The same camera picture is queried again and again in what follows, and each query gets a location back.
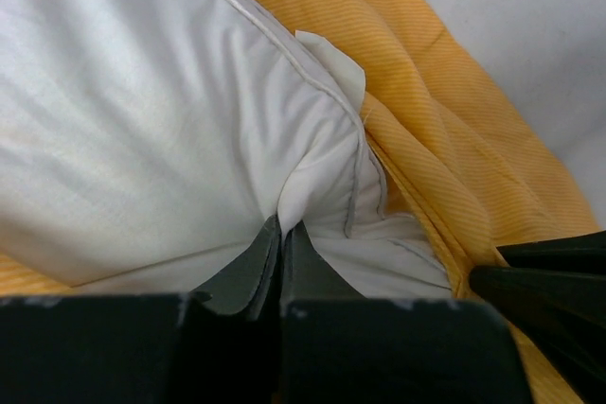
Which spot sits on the orange Mickey Mouse pillowcase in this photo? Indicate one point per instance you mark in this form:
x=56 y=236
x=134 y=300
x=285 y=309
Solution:
x=455 y=152

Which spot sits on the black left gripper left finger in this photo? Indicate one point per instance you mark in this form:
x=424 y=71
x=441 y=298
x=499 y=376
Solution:
x=213 y=344

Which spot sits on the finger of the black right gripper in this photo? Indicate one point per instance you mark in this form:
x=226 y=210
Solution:
x=554 y=291

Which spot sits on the white pillow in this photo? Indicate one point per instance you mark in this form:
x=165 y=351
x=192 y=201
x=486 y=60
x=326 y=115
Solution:
x=144 y=143

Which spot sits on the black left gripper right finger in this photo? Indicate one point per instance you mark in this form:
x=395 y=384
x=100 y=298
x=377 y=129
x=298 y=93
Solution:
x=341 y=347

